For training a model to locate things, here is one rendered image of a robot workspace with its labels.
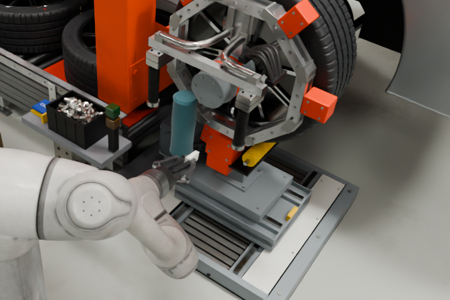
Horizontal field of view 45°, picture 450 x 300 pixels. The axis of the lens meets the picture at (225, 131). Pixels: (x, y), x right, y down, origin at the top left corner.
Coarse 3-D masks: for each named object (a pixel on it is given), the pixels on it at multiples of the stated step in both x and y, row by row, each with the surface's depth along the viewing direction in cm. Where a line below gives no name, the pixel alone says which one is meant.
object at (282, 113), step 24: (192, 24) 193; (216, 24) 191; (264, 24) 181; (216, 48) 195; (192, 72) 205; (264, 72) 189; (288, 72) 183; (264, 96) 215; (288, 96) 189; (264, 120) 199
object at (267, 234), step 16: (176, 192) 237; (192, 192) 235; (288, 192) 237; (304, 192) 243; (208, 208) 230; (224, 208) 230; (272, 208) 233; (288, 208) 234; (224, 224) 229; (240, 224) 223; (256, 224) 225; (272, 224) 223; (288, 224) 227; (256, 240) 222; (272, 240) 217
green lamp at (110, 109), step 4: (108, 104) 193; (112, 104) 193; (116, 104) 193; (108, 108) 191; (112, 108) 191; (116, 108) 191; (120, 108) 193; (108, 112) 192; (112, 112) 191; (116, 112) 192; (120, 112) 194; (108, 116) 193; (112, 116) 192; (116, 116) 193
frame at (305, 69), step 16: (208, 0) 173; (224, 0) 170; (240, 0) 166; (256, 0) 168; (176, 16) 184; (192, 16) 187; (256, 16) 166; (272, 16) 163; (176, 32) 188; (288, 48) 165; (304, 48) 168; (176, 64) 196; (304, 64) 166; (176, 80) 200; (304, 80) 167; (208, 112) 202; (288, 112) 178; (224, 128) 198; (256, 128) 196; (272, 128) 185; (288, 128) 180
